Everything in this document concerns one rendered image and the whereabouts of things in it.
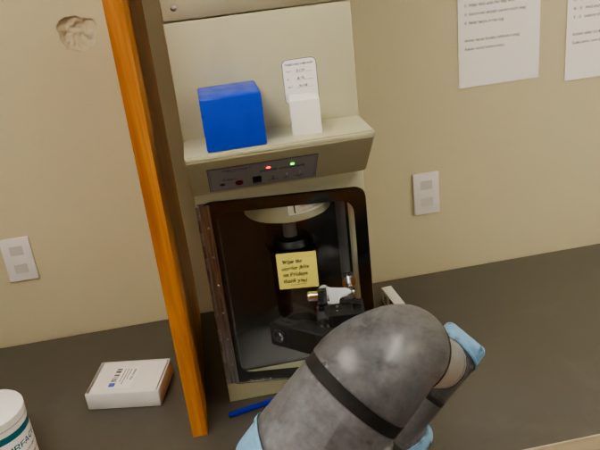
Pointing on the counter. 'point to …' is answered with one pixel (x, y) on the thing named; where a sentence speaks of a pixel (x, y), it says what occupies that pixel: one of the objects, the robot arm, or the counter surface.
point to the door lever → (343, 285)
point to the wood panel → (159, 195)
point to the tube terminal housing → (222, 67)
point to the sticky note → (297, 270)
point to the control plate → (307, 164)
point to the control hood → (338, 143)
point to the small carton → (304, 113)
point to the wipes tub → (15, 423)
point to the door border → (218, 293)
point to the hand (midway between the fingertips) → (321, 295)
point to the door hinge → (212, 289)
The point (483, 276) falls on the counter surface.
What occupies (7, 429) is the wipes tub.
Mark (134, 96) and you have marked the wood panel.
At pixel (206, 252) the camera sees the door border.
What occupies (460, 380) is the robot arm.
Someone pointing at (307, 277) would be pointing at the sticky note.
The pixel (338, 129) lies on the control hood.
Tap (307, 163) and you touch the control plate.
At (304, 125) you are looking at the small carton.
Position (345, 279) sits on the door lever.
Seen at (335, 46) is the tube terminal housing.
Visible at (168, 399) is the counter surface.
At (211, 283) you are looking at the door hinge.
